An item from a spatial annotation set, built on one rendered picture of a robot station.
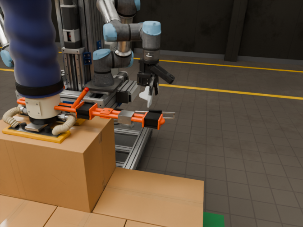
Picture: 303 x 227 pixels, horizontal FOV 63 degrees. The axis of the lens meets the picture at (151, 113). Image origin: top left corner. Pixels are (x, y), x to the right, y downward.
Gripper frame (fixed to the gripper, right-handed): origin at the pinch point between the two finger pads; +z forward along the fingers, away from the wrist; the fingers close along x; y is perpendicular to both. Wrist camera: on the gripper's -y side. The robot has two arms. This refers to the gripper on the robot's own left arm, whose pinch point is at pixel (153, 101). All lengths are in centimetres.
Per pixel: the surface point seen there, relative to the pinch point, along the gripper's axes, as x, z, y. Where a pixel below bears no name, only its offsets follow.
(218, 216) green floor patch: -48, 116, -46
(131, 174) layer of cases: -17, 62, 17
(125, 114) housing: 2.1, 7.9, 13.4
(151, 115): 0.3, 7.1, 0.7
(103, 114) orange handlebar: 3.4, 9.0, 24.2
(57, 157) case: 19, 28, 43
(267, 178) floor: -110, 116, -93
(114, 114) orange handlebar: 2.6, 8.5, 18.8
